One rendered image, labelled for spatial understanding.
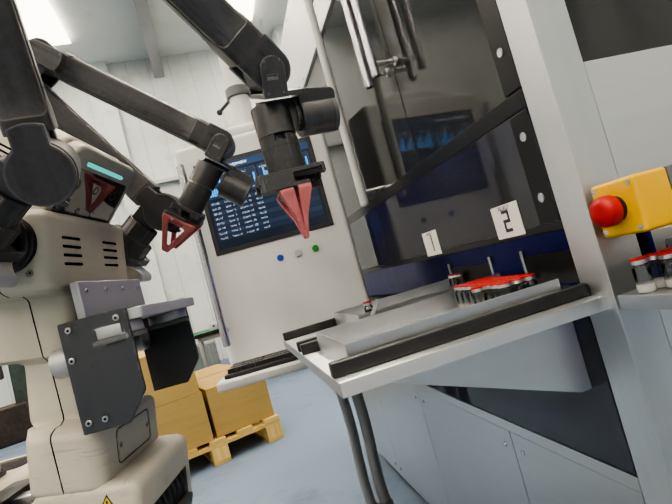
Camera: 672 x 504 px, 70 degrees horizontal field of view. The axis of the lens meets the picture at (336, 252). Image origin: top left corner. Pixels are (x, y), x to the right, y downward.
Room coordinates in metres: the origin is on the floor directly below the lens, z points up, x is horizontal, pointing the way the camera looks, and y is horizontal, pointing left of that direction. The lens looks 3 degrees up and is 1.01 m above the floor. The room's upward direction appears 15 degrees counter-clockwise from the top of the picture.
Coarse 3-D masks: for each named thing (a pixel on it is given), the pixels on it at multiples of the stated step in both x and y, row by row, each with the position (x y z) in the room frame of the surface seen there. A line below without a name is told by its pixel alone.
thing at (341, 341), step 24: (528, 288) 0.72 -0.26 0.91; (552, 288) 0.72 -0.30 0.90; (384, 312) 0.94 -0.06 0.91; (408, 312) 0.95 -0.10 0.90; (432, 312) 0.96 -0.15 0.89; (456, 312) 0.69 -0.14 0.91; (480, 312) 0.70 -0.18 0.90; (336, 336) 0.91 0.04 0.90; (360, 336) 0.92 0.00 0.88; (384, 336) 0.67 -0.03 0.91; (408, 336) 0.67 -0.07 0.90
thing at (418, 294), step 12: (492, 276) 1.08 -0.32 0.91; (420, 288) 1.31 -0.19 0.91; (432, 288) 1.32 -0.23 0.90; (444, 288) 1.33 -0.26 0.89; (384, 300) 1.29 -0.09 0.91; (396, 300) 1.30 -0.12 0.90; (408, 300) 1.04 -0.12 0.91; (420, 300) 1.04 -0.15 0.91; (336, 312) 1.24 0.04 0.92; (348, 312) 1.27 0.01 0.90; (360, 312) 1.27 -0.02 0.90
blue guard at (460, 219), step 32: (448, 160) 1.01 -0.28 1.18; (480, 160) 0.89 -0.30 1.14; (512, 160) 0.80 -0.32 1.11; (416, 192) 1.20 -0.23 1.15; (448, 192) 1.04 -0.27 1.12; (480, 192) 0.92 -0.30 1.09; (512, 192) 0.83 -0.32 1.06; (352, 224) 1.83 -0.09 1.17; (384, 224) 1.49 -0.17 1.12; (416, 224) 1.25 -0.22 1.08; (448, 224) 1.08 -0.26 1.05; (480, 224) 0.96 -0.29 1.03; (544, 224) 0.77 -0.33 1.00; (384, 256) 1.57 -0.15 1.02; (416, 256) 1.31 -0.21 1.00
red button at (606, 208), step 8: (600, 200) 0.61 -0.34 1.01; (608, 200) 0.60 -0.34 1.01; (616, 200) 0.60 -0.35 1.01; (592, 208) 0.62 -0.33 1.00; (600, 208) 0.60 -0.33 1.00; (608, 208) 0.60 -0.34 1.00; (616, 208) 0.59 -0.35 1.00; (592, 216) 0.62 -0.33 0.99; (600, 216) 0.61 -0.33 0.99; (608, 216) 0.60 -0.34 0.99; (616, 216) 0.60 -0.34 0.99; (600, 224) 0.61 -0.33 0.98; (608, 224) 0.60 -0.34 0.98; (616, 224) 0.61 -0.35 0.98
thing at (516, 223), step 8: (496, 208) 0.88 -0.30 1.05; (504, 208) 0.86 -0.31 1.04; (512, 208) 0.84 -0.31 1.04; (496, 216) 0.89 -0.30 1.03; (504, 216) 0.87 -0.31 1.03; (512, 216) 0.84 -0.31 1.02; (520, 216) 0.82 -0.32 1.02; (496, 224) 0.90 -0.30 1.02; (512, 224) 0.85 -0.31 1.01; (520, 224) 0.83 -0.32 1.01; (504, 232) 0.88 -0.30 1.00; (512, 232) 0.86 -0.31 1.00; (520, 232) 0.83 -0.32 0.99
